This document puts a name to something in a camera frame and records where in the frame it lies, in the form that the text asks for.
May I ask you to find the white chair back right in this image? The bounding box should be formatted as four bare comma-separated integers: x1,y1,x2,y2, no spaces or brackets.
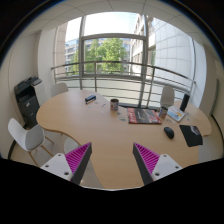
160,86,174,107

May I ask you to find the patterned mug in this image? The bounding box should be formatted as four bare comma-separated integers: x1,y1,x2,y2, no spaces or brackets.
110,98,119,111

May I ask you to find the black stapler box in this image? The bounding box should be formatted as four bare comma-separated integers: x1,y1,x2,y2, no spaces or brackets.
85,95,96,104

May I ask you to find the wooden conference table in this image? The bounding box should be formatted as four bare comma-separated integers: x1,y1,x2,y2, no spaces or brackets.
37,90,212,189

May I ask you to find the metal balcony railing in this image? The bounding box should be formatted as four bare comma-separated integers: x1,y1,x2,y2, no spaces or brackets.
51,61,195,107

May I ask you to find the black cylindrical speaker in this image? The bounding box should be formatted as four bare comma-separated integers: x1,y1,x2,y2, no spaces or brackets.
180,94,190,112

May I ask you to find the white chair back left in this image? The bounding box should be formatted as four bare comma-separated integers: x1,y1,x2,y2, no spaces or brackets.
51,83,68,97

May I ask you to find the white chair front left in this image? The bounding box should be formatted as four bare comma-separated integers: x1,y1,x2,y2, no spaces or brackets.
8,118,52,163

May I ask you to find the white chair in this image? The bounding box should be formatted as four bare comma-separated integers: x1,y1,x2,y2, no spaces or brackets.
51,83,68,97
8,118,52,163
160,86,174,107

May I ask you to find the black mouse pad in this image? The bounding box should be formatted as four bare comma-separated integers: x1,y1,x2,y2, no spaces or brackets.
180,125,203,147

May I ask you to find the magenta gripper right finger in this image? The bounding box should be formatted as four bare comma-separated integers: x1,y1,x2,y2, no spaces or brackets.
133,143,182,185

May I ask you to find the light blue booklet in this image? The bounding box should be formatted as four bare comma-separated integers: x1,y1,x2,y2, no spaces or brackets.
167,106,186,122

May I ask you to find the colourful cup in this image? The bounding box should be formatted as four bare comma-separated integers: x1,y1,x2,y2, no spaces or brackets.
159,106,168,118

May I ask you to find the red and black magazine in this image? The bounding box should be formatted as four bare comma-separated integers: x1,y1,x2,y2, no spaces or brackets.
127,108,162,124

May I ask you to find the black computer mouse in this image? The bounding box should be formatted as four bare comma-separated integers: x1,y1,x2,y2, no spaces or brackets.
164,127,174,139

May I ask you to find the black office printer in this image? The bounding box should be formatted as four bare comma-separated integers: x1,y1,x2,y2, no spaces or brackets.
14,76,47,128

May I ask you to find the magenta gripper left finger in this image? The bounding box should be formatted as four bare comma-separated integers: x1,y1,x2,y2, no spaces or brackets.
41,143,92,185

